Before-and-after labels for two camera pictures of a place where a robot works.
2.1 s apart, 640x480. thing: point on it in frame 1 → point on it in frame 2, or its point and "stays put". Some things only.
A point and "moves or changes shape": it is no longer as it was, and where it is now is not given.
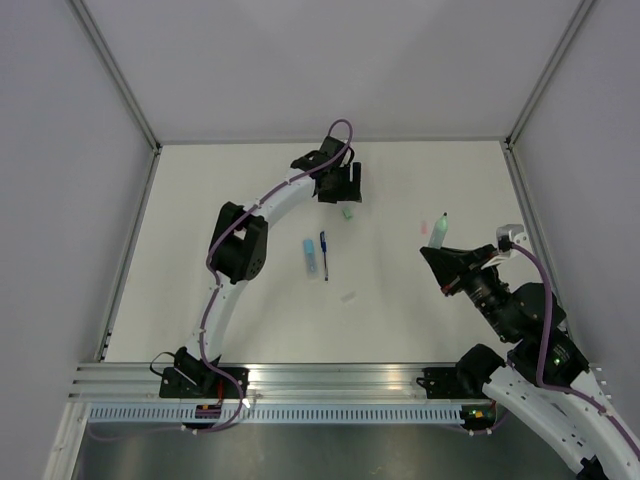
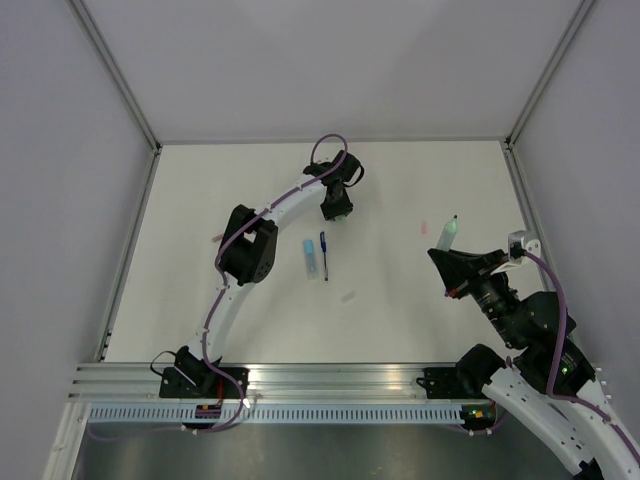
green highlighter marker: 439,232 moves or changes shape
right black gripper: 454,268 stays put
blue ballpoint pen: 324,249 stays put
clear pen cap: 348,297 stays put
